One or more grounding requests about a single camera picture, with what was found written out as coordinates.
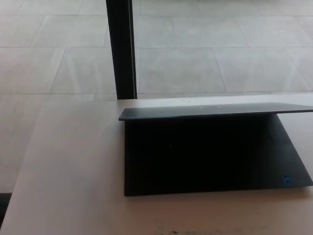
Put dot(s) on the silver Dell laptop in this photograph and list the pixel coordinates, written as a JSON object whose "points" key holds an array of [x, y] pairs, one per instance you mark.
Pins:
{"points": [[195, 159]]}

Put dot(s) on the black vertical window post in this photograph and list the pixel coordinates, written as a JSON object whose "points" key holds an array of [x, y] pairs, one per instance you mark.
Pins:
{"points": [[121, 49]]}

